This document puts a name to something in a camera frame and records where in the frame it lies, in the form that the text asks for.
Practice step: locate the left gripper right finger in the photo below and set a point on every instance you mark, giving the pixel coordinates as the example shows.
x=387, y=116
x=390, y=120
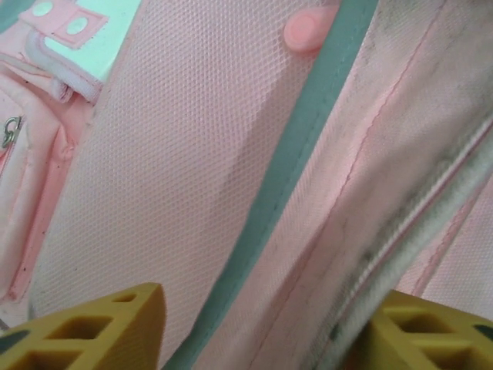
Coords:
x=431, y=339

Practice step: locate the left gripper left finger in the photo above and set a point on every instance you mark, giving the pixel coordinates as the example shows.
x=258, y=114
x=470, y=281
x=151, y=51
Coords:
x=96, y=335

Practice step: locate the pink backpack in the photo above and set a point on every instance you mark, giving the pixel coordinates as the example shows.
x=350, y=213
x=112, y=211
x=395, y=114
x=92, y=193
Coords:
x=192, y=154

